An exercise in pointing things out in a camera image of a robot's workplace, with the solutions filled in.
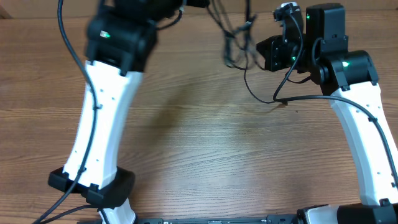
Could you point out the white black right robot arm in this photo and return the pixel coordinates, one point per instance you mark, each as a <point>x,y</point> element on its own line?
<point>314,41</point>

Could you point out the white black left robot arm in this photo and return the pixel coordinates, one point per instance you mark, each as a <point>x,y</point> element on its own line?
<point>121,37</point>

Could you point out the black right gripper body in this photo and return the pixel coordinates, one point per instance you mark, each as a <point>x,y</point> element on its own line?
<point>281,55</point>

